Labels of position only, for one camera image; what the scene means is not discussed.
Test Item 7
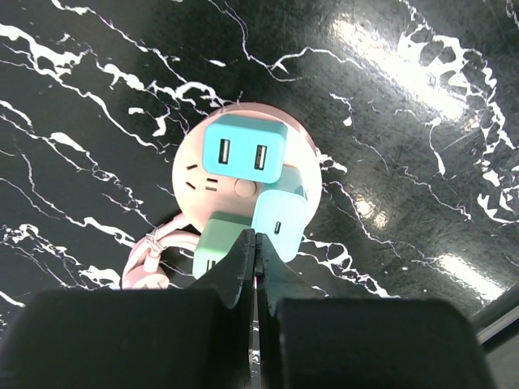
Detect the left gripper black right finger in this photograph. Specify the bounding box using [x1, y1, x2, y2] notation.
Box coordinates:
[255, 234, 495, 388]

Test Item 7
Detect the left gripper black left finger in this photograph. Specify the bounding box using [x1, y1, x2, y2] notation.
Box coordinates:
[1, 230, 255, 388]

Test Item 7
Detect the green plug adapter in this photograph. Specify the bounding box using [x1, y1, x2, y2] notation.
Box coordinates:
[192, 212, 251, 280]

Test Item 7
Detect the teal plug adapter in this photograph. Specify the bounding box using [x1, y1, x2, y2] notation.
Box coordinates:
[202, 114, 288, 184]
[251, 186, 307, 263]

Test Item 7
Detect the pink round power socket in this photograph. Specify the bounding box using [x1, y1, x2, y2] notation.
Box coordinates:
[172, 103, 322, 231]

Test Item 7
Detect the black marbled table mat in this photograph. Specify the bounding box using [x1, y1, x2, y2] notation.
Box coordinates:
[1, 1, 518, 330]

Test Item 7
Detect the pink coiled cable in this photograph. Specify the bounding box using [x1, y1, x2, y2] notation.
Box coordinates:
[121, 214, 204, 290]

